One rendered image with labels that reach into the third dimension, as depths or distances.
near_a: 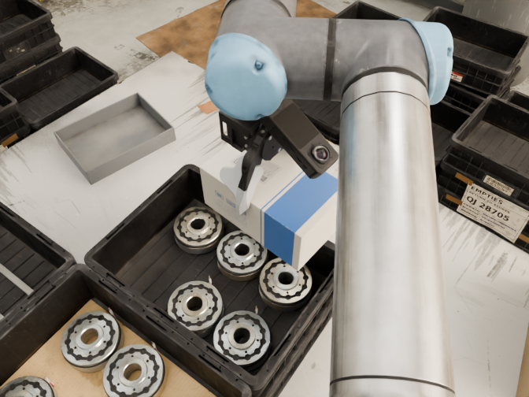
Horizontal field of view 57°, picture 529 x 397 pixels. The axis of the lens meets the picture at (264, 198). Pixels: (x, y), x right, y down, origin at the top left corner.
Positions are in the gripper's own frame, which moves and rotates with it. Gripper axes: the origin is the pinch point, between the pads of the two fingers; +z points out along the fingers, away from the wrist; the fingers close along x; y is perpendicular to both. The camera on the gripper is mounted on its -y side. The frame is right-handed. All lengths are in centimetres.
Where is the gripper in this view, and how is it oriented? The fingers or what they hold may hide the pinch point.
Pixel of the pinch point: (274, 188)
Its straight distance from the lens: 75.4
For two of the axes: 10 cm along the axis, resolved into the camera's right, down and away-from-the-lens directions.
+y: -7.5, -5.1, 4.2
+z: 0.1, 6.3, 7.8
